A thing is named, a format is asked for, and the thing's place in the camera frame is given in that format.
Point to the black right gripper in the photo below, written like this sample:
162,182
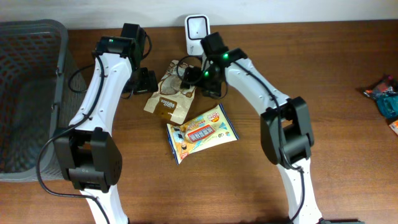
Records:
189,78

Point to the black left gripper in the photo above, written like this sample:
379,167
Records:
145,82

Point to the beige brown cookie pouch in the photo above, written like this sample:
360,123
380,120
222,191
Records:
171,101

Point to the yellow blue snack bag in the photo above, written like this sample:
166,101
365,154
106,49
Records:
209,129

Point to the black red snack packet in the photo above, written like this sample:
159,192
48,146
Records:
386,86

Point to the teal mouthwash bottle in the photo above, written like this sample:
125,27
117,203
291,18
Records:
387,106

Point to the orange tissue pack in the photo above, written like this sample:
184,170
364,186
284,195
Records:
394,126

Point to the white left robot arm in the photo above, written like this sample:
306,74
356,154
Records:
86,152

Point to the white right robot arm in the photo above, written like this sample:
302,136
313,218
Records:
286,130

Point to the white barcode scanner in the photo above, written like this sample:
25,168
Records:
197,27

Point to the grey plastic mesh basket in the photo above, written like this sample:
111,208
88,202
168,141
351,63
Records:
41,91

